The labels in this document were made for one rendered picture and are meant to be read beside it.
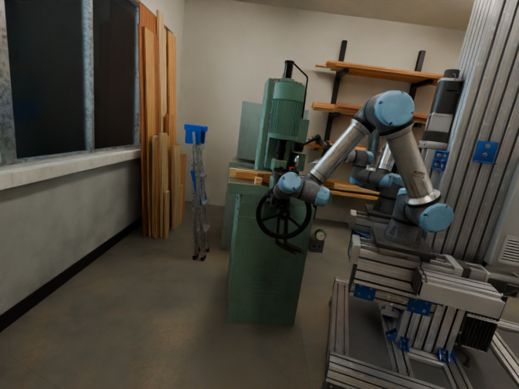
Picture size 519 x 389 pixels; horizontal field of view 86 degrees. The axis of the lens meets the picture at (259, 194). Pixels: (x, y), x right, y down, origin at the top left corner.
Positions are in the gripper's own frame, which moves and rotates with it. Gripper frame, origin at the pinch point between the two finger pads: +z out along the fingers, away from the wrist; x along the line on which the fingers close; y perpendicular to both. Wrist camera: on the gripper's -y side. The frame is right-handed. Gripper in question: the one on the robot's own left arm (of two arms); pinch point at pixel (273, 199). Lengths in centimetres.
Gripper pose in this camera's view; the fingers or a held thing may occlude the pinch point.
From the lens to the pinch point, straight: 133.5
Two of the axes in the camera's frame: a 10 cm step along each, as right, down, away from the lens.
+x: 9.9, 0.9, 1.2
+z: -1.4, 2.6, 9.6
